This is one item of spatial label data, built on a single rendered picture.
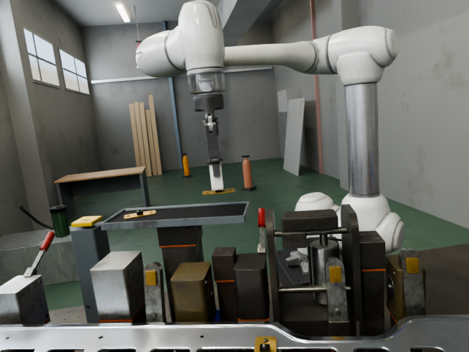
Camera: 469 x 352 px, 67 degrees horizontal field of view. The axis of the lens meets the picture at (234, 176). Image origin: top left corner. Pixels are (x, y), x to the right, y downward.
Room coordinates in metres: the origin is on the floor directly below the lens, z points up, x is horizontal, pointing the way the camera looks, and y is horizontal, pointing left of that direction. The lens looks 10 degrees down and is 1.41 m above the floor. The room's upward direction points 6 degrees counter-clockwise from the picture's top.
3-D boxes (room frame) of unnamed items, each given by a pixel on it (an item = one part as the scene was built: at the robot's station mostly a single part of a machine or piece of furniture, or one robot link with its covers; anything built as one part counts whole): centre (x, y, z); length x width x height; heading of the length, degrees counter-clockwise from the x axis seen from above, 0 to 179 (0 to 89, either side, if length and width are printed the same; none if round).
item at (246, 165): (6.34, -0.24, 0.32); 0.28 x 0.27 x 0.64; 5
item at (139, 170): (5.57, 2.08, 0.33); 1.29 x 0.64 x 0.66; 98
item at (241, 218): (0.90, 0.16, 1.16); 0.37 x 0.14 x 0.02; 82
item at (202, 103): (0.89, 0.05, 1.41); 0.08 x 0.07 x 0.09; 1
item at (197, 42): (0.90, 0.06, 1.59); 0.13 x 0.11 x 0.16; 48
